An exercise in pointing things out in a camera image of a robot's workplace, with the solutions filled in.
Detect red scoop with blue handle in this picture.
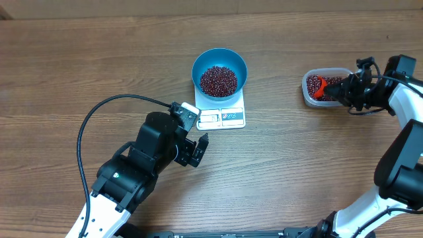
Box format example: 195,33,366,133
313,76,327,99

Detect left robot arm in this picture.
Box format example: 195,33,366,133
67,108,208,237

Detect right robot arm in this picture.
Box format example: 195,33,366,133
301,54,422,237

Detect white digital kitchen scale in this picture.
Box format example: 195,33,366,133
195,89,246,131

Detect red beans in bowl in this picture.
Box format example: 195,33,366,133
200,66,238,97

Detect blue plastic bowl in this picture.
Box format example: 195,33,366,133
191,48,248,100

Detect red adzuki beans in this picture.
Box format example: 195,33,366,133
306,75,342,101

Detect clear plastic container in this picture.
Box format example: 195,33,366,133
301,67,352,108

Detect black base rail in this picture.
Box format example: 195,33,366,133
114,223,316,238

